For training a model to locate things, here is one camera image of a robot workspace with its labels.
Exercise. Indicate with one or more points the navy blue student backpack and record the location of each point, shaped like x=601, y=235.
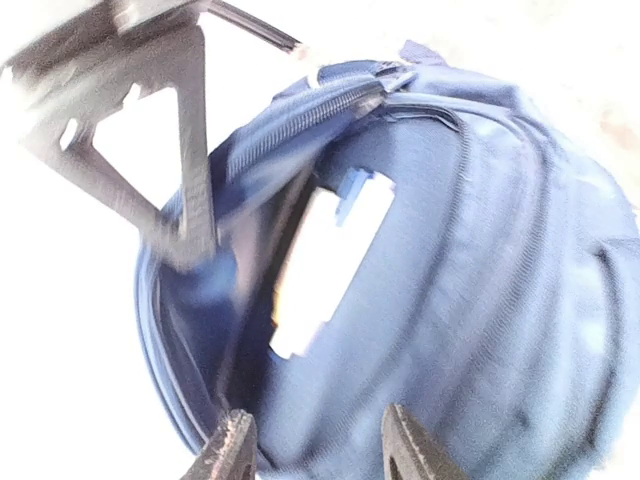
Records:
x=498, y=301

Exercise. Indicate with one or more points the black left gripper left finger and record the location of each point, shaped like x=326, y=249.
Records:
x=231, y=452

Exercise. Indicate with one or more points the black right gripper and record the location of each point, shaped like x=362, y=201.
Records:
x=153, y=43

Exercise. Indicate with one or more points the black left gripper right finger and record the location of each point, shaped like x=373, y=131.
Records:
x=410, y=452

